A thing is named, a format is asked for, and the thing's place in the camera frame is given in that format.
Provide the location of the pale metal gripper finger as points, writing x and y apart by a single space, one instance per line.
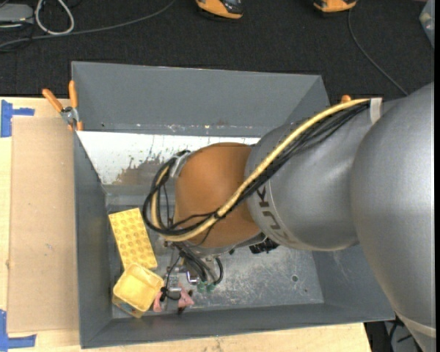
174 290
172 280

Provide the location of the pink toy figure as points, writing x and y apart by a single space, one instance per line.
185 299

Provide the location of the yellow square cup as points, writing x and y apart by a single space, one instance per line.
136 289

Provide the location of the yellow studded flat block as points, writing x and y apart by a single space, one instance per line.
132 237

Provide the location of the brown cardboard board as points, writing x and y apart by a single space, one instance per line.
40 215

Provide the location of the grey metal bin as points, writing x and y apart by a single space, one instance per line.
205 97

